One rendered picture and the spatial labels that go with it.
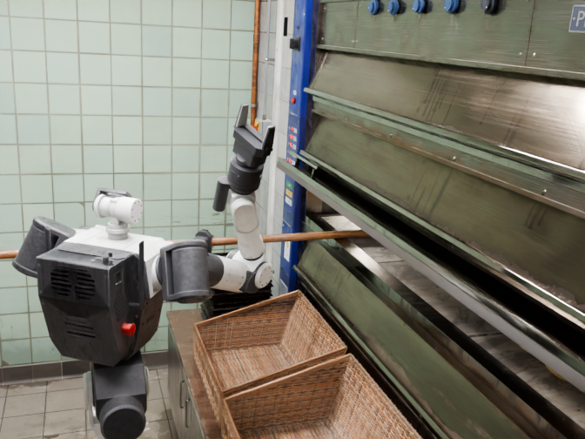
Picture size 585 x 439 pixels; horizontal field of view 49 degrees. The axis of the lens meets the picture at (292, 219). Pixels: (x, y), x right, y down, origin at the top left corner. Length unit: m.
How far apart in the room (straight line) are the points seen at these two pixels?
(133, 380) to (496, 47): 1.24
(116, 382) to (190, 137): 1.99
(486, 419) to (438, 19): 1.06
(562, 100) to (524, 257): 0.34
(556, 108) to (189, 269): 0.92
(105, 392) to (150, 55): 2.09
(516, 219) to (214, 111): 2.27
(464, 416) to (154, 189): 2.27
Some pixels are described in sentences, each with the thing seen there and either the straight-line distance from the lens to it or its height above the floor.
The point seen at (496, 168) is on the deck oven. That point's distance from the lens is 1.59.
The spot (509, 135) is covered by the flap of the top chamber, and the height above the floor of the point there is 1.75.
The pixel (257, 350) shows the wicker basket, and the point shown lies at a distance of 2.87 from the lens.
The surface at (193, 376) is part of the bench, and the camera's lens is 2.70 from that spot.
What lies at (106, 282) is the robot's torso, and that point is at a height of 1.36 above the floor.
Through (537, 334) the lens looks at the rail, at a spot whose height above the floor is 1.44.
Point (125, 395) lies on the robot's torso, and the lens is 1.76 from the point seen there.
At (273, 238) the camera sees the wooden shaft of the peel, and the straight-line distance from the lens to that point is 2.40.
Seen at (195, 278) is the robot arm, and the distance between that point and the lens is 1.61.
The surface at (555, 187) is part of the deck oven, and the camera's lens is 1.43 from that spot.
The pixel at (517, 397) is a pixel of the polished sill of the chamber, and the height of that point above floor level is 1.18.
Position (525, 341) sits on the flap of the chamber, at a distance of 1.30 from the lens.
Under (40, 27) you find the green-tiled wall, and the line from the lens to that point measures 3.43.
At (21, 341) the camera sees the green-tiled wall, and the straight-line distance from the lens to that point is 3.84.
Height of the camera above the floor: 1.95
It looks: 16 degrees down
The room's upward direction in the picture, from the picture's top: 3 degrees clockwise
